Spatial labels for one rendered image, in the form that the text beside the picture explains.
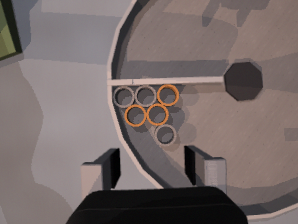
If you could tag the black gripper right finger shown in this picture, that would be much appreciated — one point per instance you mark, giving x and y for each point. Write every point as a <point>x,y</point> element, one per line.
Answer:
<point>205,170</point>

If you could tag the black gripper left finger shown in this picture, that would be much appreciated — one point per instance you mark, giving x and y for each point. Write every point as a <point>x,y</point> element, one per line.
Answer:
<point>102,174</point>

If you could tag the bronze bushing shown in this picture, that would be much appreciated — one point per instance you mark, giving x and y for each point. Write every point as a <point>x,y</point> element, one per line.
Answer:
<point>166,114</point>
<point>174,89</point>
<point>127,112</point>

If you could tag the grey metal ring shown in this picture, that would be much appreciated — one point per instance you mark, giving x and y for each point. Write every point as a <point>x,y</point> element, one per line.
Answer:
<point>172,140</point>
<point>142,88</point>
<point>118,90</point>

